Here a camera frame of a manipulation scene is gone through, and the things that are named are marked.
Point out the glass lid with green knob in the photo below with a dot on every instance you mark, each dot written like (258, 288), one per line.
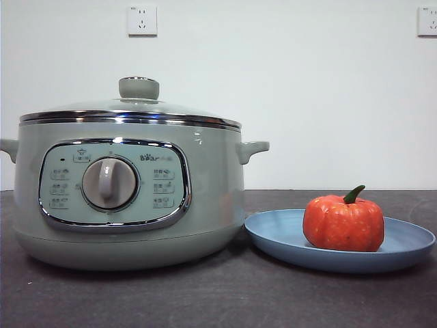
(139, 89)

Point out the orange pumpkin with green stem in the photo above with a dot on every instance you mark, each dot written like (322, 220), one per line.
(344, 225)

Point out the pale green electric steamer pot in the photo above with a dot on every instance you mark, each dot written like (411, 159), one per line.
(205, 205)

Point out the blue plate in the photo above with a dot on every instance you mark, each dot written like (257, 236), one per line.
(273, 232)

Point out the white wall socket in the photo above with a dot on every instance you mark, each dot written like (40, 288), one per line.
(428, 21)
(142, 20)

